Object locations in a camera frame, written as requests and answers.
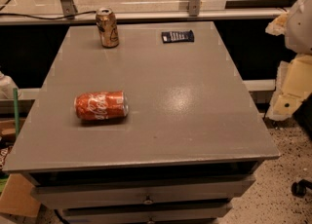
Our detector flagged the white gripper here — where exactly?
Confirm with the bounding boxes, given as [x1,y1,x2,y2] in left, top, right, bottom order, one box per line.
[265,13,312,121]

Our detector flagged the red coke can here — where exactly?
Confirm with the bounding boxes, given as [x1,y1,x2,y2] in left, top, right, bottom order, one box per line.
[74,91,129,121]

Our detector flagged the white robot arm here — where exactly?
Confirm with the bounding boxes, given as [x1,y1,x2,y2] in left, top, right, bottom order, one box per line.
[265,0,312,121]

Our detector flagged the gold soda can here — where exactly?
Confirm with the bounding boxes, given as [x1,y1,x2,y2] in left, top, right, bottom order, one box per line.
[96,8,119,48]

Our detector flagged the dark blue snack packet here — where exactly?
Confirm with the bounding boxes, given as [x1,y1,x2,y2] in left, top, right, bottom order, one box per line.
[161,30,194,44]

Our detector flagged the grey drawer cabinet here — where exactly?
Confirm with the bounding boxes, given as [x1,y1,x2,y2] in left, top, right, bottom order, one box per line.
[5,22,279,224]

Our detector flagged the black caster wheel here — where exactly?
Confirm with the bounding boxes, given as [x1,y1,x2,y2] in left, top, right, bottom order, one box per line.
[292,179,312,197]

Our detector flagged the upper drawer knob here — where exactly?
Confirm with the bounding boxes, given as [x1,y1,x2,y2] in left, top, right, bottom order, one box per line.
[143,197,154,205]

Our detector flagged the drawer knob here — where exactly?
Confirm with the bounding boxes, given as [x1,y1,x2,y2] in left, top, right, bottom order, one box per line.
[143,197,154,205]
[146,218,155,224]

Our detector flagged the lower drawer knob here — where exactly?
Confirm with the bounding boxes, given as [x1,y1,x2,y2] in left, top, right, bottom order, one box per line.
[146,218,155,224]

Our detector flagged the green stick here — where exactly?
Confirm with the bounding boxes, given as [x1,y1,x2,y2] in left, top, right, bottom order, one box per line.
[13,88,20,138]

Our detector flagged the white plastic jug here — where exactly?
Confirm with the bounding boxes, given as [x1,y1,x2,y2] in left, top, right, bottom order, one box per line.
[0,71,18,99]

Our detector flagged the cardboard box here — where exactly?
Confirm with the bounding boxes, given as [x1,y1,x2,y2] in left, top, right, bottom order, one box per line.
[0,174,41,218]

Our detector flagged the black cable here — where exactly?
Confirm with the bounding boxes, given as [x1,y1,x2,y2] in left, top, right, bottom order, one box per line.
[0,10,98,20]

